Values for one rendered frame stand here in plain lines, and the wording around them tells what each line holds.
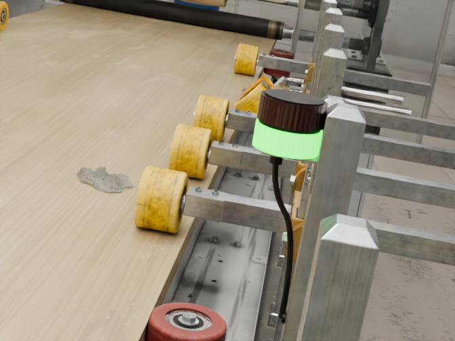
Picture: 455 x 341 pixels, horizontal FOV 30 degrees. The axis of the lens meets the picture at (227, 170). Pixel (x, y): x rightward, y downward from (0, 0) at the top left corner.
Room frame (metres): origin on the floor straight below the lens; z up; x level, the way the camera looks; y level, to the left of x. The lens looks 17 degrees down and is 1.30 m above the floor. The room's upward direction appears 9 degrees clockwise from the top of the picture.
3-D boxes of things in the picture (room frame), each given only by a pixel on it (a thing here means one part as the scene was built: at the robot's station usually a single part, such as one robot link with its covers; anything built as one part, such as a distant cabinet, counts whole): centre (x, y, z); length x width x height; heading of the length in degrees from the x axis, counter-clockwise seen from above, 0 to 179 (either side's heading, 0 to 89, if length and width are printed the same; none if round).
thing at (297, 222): (1.01, -0.11, 0.95); 0.13 x 0.06 x 0.05; 176
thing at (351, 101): (2.52, -0.29, 0.82); 0.43 x 0.03 x 0.04; 86
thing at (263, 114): (0.74, -0.05, 1.15); 0.06 x 0.06 x 0.02
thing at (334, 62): (1.24, -0.13, 0.90); 0.03 x 0.03 x 0.48; 86
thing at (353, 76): (2.27, -0.25, 0.95); 0.50 x 0.04 x 0.04; 86
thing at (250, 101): (1.78, -0.04, 0.93); 0.09 x 0.08 x 0.09; 86
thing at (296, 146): (0.74, -0.05, 1.12); 0.06 x 0.06 x 0.02
